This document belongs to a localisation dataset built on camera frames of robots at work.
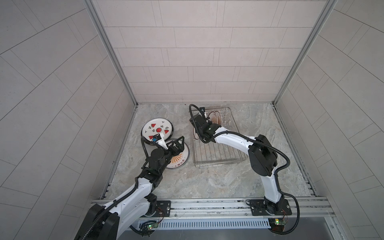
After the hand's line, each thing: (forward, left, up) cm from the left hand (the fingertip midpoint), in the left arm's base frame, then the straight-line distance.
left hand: (183, 138), depth 79 cm
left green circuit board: (-37, +12, -12) cm, 41 cm away
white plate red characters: (-7, +3, -14) cm, 16 cm away
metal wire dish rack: (-2, -18, -14) cm, 23 cm away
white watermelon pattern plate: (+18, +21, -14) cm, 31 cm away
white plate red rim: (+18, -18, -5) cm, 26 cm away
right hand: (+15, -9, -6) cm, 18 cm away
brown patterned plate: (0, -1, -13) cm, 13 cm away
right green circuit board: (-35, -46, -16) cm, 60 cm away
